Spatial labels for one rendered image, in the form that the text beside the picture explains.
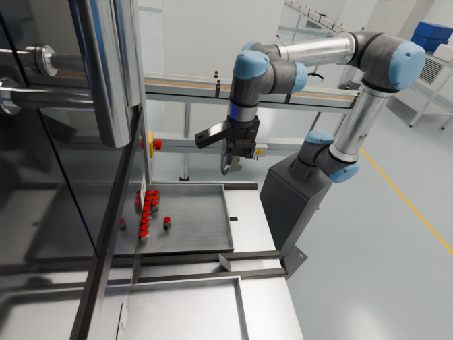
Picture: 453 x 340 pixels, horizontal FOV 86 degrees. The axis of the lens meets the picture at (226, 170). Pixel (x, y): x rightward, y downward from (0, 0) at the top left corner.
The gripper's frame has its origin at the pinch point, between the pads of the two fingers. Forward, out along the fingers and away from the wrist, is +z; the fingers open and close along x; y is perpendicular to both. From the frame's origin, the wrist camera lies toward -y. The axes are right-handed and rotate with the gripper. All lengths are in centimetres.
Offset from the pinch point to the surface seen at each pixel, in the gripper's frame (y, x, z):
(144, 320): -20.9, -35.1, 15.2
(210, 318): -5.4, -36.1, 15.2
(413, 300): 144, -14, 103
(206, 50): 7, 144, 6
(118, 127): -18, -41, -41
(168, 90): -20, 83, 13
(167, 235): -16.6, -12.4, 15.2
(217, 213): -0.2, -4.6, 15.2
